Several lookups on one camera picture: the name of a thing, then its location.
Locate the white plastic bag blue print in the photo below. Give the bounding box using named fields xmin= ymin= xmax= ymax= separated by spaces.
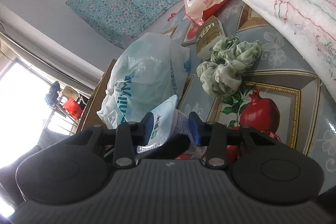
xmin=97 ymin=32 xmax=191 ymax=129

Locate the gold tissue box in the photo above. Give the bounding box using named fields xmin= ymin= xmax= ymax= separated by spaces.
xmin=196 ymin=16 xmax=226 ymax=60

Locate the green scrunchie cloth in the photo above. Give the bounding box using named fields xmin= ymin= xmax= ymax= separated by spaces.
xmin=197 ymin=36 xmax=262 ymax=97

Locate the white yogurt cup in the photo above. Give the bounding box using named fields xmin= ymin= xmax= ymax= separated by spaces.
xmin=136 ymin=95 xmax=197 ymax=155

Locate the white window curtain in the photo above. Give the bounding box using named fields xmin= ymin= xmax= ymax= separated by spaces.
xmin=0 ymin=19 xmax=104 ymax=98

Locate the brown cardboard box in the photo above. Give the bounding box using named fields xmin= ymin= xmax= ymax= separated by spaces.
xmin=76 ymin=59 xmax=117 ymax=133

